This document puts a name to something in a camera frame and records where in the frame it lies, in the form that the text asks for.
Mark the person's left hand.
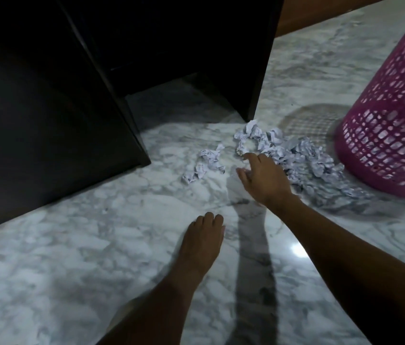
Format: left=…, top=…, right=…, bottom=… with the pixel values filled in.
left=177, top=211, right=226, bottom=281

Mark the person's right hand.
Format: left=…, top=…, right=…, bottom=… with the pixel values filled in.
left=236, top=152, right=298, bottom=209

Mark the pile of paper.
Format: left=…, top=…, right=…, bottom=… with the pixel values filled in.
left=181, top=119, right=374, bottom=202

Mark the dark wooden cabinet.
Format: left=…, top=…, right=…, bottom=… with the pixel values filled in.
left=0, top=0, right=285, bottom=236

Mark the person's right forearm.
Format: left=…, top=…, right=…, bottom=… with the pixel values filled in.
left=271, top=197, right=405, bottom=345

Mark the pink plastic waste basket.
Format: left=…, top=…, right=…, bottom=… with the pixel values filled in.
left=333, top=0, right=405, bottom=198

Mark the brown wooden room door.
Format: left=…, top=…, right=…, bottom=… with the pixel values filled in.
left=274, top=0, right=394, bottom=38

